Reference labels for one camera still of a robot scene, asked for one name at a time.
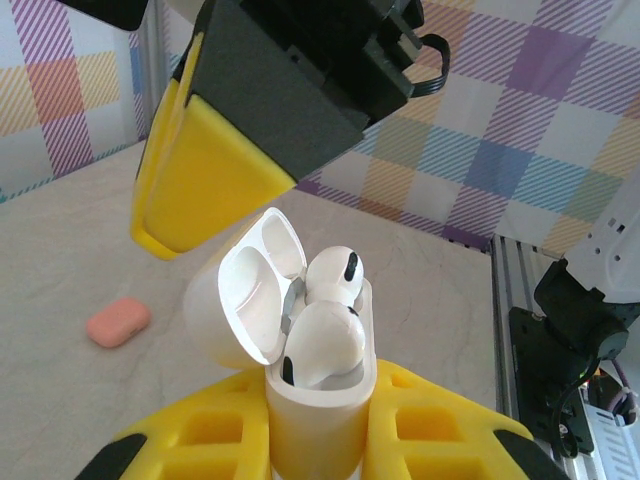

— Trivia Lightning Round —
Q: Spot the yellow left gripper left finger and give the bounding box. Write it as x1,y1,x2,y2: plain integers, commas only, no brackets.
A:
79,368,275,480

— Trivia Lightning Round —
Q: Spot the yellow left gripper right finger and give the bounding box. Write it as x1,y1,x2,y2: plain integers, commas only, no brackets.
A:
363,356,571,480

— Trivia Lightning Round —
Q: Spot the white earbud charging case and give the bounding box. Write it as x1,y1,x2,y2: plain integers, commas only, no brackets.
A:
183,207,376,480

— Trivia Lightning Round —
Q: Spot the white wireless earbud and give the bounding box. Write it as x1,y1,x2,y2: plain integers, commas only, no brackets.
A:
304,245,366,306
280,301,369,390

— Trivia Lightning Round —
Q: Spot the pink eraser block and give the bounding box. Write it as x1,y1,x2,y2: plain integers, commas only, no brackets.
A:
85,297,152,349

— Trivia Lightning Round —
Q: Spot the aluminium frame corner post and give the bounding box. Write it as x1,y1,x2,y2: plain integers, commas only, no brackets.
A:
130,27,169,149

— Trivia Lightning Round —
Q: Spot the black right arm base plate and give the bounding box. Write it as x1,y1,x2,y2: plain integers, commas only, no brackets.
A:
508,305,601,459

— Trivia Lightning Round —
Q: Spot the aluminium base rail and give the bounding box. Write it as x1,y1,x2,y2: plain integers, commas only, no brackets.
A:
492,233,640,480

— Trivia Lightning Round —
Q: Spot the slotted grey cable duct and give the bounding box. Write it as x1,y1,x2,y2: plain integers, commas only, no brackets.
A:
579,403,640,451

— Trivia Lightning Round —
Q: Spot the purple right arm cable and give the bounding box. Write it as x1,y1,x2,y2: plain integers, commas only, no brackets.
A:
612,359,640,416

